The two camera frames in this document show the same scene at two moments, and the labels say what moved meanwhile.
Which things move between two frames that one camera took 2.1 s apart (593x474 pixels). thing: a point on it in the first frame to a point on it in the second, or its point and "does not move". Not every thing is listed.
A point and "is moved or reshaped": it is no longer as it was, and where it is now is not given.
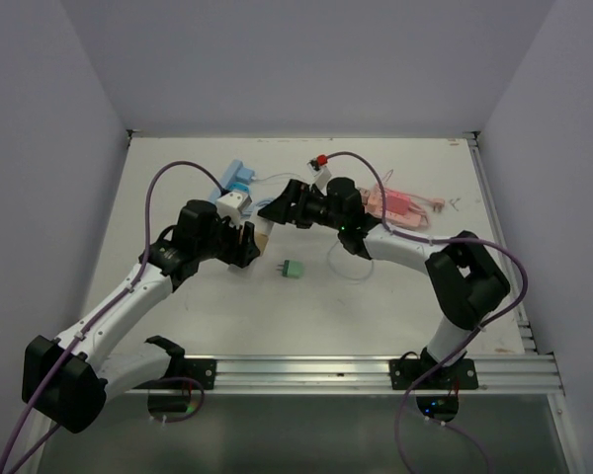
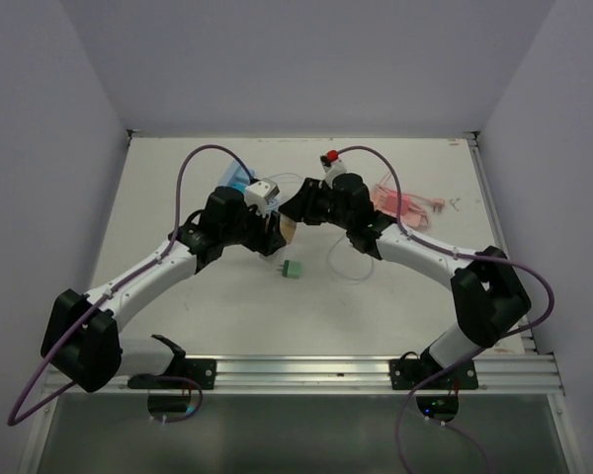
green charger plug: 292,269 does not move
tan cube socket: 261,241 is moved or reshaped
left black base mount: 202,370 does not move
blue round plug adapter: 239,186 does not move
